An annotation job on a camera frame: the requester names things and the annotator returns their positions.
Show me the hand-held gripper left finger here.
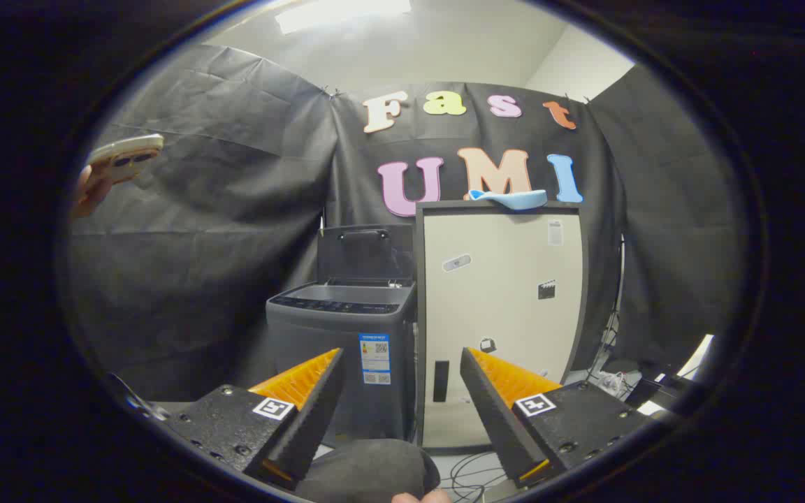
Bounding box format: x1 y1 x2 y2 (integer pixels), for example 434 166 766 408
164 347 346 491

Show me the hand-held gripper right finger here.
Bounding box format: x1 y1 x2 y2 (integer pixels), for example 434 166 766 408
459 347 655 490

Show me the dark grey washing machine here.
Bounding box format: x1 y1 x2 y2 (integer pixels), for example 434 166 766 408
266 278 417 442

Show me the light blue shirt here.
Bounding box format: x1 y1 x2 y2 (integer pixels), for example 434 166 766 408
469 189 549 210

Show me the person's leg in dark trousers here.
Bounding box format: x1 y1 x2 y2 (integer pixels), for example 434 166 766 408
298 439 442 503

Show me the thin black stand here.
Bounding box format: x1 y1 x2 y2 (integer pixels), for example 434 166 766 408
584 234 627 381

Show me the black box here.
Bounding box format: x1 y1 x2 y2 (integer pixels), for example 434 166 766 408
626 377 683 414

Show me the white board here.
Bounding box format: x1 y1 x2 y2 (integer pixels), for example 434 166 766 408
679 334 715 378

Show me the black backdrop cloth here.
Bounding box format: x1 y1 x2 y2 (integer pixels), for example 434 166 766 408
67 43 742 402

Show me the cream smartphone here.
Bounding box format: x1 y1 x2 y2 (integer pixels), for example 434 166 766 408
87 134 164 184

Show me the black floor cable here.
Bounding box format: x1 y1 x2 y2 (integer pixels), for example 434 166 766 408
444 451 508 503

